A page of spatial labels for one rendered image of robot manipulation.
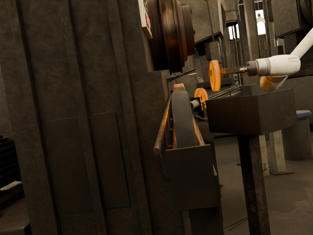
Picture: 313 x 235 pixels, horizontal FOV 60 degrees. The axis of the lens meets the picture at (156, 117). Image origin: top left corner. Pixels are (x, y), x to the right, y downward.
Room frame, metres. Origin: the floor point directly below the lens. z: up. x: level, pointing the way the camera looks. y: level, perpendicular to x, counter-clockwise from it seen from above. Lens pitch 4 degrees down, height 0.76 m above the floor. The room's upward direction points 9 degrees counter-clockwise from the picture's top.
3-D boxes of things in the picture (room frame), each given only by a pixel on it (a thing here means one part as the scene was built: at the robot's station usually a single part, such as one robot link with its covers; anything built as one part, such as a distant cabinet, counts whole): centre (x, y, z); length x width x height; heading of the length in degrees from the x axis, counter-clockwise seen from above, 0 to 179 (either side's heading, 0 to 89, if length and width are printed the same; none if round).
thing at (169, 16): (1.62, -0.16, 1.11); 0.47 x 0.06 x 0.47; 175
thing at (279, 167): (2.23, -0.95, 0.31); 0.24 x 0.16 x 0.62; 175
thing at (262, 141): (2.20, -0.79, 0.26); 0.12 x 0.12 x 0.52
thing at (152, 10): (1.63, -0.08, 1.12); 0.47 x 0.10 x 0.47; 175
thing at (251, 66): (1.39, -0.49, 0.84); 0.09 x 0.08 x 0.07; 85
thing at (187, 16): (1.61, -0.26, 1.11); 0.28 x 0.06 x 0.28; 175
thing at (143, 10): (1.29, -0.02, 1.15); 0.26 x 0.02 x 0.18; 175
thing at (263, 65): (1.38, -0.56, 0.83); 0.09 x 0.06 x 0.09; 175
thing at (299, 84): (3.94, -1.67, 0.39); 1.03 x 0.83 x 0.77; 100
